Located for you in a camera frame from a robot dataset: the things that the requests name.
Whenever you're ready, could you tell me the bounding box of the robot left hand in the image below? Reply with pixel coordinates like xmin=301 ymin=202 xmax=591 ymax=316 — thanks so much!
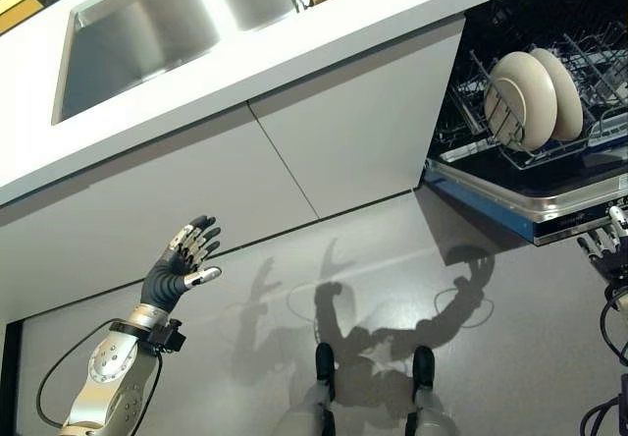
xmin=139 ymin=215 xmax=224 ymax=313

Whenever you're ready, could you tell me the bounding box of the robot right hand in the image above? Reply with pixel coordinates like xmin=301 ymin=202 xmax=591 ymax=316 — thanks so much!
xmin=576 ymin=204 xmax=628 ymax=288

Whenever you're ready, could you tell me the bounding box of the beige ceramic plate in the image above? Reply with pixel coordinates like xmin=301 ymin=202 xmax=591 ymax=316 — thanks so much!
xmin=529 ymin=47 xmax=585 ymax=142
xmin=483 ymin=51 xmax=559 ymax=153

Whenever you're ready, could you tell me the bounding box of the robot left leg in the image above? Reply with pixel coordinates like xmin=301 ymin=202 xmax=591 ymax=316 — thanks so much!
xmin=272 ymin=341 xmax=340 ymax=436

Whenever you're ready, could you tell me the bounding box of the robot leg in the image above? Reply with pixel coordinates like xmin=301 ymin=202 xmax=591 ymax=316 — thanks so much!
xmin=272 ymin=341 xmax=340 ymax=436
xmin=403 ymin=345 xmax=461 ymax=436

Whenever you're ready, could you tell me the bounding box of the robot right leg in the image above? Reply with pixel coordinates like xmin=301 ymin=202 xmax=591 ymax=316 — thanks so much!
xmin=403 ymin=345 xmax=461 ymax=436

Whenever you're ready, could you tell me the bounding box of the stainless steel sink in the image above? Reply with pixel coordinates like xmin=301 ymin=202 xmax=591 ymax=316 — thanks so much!
xmin=51 ymin=0 xmax=301 ymax=127

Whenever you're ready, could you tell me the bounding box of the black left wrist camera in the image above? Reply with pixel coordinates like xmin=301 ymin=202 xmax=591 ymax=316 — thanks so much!
xmin=146 ymin=317 xmax=188 ymax=354

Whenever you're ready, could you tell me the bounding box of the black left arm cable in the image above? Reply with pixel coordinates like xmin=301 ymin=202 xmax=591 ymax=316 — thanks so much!
xmin=36 ymin=320 xmax=166 ymax=425

